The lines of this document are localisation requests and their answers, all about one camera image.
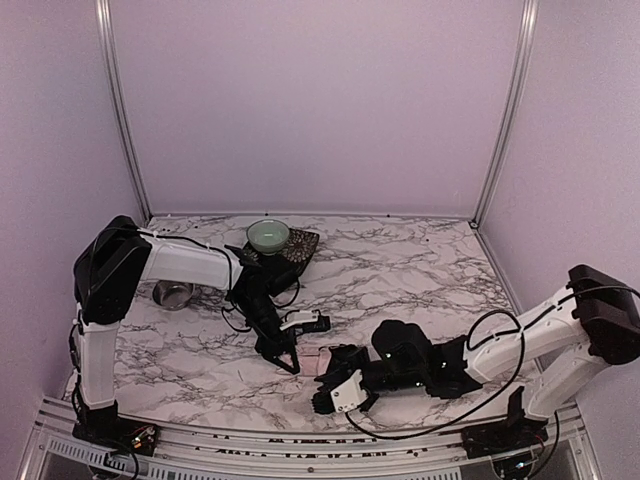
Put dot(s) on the celadon green ceramic bowl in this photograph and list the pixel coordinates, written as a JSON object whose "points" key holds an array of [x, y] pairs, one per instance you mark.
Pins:
{"points": [[268, 236]]}

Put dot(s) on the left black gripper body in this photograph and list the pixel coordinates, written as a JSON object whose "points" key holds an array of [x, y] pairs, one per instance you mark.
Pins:
{"points": [[279, 345]]}

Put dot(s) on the pink and black umbrella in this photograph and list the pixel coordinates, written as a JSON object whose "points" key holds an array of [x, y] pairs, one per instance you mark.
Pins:
{"points": [[313, 361]]}

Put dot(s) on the small stainless steel bowl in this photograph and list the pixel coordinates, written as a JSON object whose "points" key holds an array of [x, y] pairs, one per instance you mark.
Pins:
{"points": [[171, 295]]}

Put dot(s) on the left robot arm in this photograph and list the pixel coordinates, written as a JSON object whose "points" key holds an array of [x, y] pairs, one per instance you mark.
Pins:
{"points": [[106, 278]]}

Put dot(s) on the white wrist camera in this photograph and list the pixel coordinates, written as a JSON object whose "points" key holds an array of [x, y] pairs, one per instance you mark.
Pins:
{"points": [[349, 395], [306, 321]]}

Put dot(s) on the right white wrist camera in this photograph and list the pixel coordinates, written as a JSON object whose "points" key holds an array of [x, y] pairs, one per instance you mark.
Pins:
{"points": [[349, 395]]}

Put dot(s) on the left aluminium frame post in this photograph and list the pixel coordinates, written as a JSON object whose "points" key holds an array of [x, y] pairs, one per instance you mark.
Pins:
{"points": [[109, 52]]}

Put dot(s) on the right aluminium frame post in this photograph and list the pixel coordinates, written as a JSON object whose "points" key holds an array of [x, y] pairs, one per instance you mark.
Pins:
{"points": [[524, 46]]}

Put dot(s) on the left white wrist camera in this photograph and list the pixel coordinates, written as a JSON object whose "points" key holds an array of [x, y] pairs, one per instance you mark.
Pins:
{"points": [[306, 321]]}

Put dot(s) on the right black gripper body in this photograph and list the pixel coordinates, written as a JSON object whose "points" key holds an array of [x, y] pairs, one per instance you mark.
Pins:
{"points": [[342, 373]]}

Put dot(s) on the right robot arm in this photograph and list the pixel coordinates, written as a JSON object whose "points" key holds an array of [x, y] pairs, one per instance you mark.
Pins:
{"points": [[593, 322]]}

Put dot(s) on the aluminium frame post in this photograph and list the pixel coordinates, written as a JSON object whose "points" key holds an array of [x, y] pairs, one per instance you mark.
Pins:
{"points": [[524, 46], [109, 52]]}

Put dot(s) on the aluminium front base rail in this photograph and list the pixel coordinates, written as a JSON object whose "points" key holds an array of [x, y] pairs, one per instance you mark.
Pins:
{"points": [[188, 452]]}

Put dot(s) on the black floral square plate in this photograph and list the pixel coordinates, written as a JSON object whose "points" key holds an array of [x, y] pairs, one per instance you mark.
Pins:
{"points": [[295, 256]]}

